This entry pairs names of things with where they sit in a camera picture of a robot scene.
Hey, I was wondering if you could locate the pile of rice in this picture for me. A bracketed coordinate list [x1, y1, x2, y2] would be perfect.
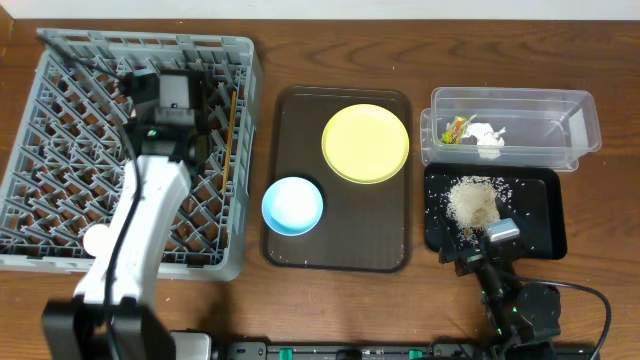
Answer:
[425, 174, 519, 249]

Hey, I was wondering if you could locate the white tissue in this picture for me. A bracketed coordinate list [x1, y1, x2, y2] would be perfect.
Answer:
[462, 123, 506, 160]

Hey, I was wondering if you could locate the green snack wrapper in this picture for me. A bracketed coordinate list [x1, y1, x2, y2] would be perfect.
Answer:
[441, 114, 476, 145]

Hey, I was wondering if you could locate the pale pink bowl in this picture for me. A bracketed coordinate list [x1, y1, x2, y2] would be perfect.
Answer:
[83, 224, 113, 258]

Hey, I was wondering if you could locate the light blue bowl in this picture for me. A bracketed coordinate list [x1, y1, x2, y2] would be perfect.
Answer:
[261, 177, 324, 237]

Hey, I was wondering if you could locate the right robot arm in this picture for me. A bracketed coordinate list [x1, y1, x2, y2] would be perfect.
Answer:
[439, 218, 561, 359]

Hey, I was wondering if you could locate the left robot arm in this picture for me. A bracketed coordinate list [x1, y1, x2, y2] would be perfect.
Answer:
[41, 70, 212, 359]

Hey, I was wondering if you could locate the black waste tray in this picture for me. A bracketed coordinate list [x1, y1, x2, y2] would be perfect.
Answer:
[424, 163, 567, 260]

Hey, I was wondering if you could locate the clear plastic waste bin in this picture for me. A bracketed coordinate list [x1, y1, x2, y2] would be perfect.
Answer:
[420, 87, 602, 171]

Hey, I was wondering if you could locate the dark brown serving tray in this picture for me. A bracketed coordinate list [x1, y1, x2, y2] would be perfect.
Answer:
[261, 86, 412, 273]

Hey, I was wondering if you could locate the grey plastic dish rack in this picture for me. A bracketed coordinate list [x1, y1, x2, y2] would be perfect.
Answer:
[1, 28, 263, 281]

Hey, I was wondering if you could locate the yellow round plate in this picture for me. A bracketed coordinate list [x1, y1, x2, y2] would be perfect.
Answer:
[321, 104, 410, 185]

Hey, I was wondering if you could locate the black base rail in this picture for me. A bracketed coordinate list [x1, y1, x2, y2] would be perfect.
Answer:
[169, 329, 600, 360]

